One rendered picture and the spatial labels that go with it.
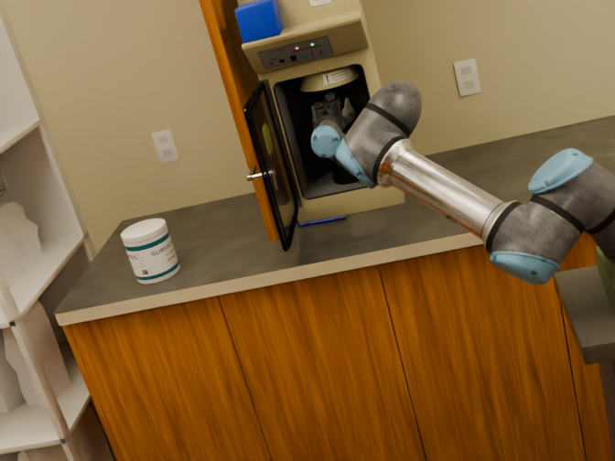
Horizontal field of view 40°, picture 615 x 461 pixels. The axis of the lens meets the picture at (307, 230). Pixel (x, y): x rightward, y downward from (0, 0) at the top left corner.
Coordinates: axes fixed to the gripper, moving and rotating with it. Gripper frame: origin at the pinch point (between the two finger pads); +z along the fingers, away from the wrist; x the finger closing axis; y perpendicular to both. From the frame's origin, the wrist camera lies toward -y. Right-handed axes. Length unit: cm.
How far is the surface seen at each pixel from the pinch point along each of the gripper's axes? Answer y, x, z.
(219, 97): 6, 40, 33
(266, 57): 24.0, 11.8, -16.9
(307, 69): 16.7, 2.9, -9.6
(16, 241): -20, 115, 8
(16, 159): 2, 117, 32
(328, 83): 11.3, -1.4, -7.9
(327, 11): 30.8, -6.0, -9.5
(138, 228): -13, 59, -26
